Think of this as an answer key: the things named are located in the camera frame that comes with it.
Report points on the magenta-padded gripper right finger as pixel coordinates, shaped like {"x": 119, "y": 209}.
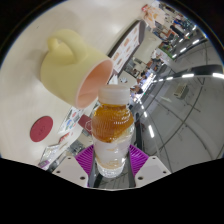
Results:
{"x": 153, "y": 170}

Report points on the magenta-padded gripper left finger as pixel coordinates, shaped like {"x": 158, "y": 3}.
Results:
{"x": 71, "y": 170}

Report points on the clear bottle with white cap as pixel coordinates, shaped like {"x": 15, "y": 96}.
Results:
{"x": 112, "y": 130}

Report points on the small red sachet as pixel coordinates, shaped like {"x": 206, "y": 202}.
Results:
{"x": 65, "y": 137}

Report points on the ceiling lights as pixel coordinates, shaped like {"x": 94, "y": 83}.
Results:
{"x": 151, "y": 131}

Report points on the printed paper flyer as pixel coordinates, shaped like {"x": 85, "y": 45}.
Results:
{"x": 71, "y": 120}

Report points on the flat round red coaster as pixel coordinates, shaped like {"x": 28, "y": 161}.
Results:
{"x": 41, "y": 129}

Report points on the pale yellow mug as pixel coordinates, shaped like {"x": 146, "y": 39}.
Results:
{"x": 66, "y": 70}

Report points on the beige chair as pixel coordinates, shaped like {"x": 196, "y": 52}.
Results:
{"x": 148, "y": 46}

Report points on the crumpled food wrapper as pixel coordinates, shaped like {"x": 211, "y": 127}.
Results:
{"x": 153, "y": 15}

